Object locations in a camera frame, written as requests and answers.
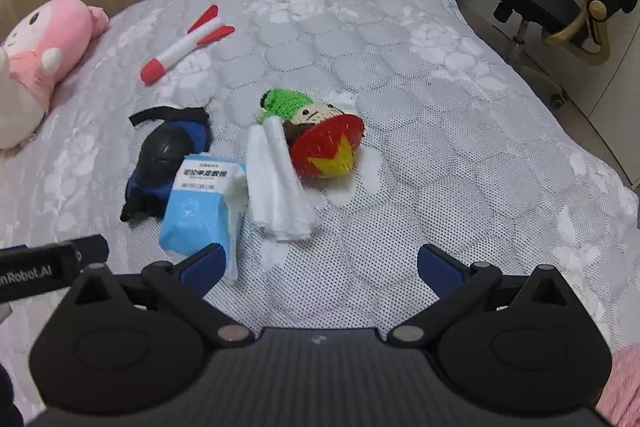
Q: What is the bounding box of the red and white plush rocket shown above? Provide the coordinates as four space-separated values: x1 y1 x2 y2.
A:
140 5 236 86

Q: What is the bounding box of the grey quilted bed cover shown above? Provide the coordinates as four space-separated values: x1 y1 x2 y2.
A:
0 0 640 344

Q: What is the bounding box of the crochet doll with red hat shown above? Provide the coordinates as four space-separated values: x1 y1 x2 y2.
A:
254 88 366 180

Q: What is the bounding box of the black and blue knee pad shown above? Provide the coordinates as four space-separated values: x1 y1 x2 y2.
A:
119 106 212 224

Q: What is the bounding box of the pink plush toy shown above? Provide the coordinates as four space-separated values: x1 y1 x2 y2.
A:
0 0 110 152

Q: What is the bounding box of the pink clothing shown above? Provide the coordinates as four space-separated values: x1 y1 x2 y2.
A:
606 341 640 427

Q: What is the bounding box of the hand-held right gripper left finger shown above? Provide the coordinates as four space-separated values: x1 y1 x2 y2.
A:
74 243 254 348

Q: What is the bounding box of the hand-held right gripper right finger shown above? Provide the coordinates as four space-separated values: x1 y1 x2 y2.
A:
386 243 568 348

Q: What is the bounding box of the blue tissue packet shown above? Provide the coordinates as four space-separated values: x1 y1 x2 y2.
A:
158 152 249 284

